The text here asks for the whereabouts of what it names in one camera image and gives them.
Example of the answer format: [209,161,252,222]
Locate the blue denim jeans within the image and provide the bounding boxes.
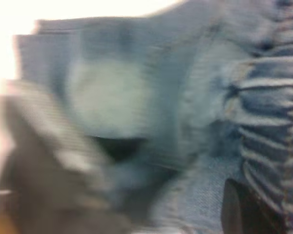
[13,0,293,234]

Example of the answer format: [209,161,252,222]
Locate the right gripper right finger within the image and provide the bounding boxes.
[222,178,288,234]

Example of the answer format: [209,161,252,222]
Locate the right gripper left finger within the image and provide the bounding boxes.
[0,80,132,234]

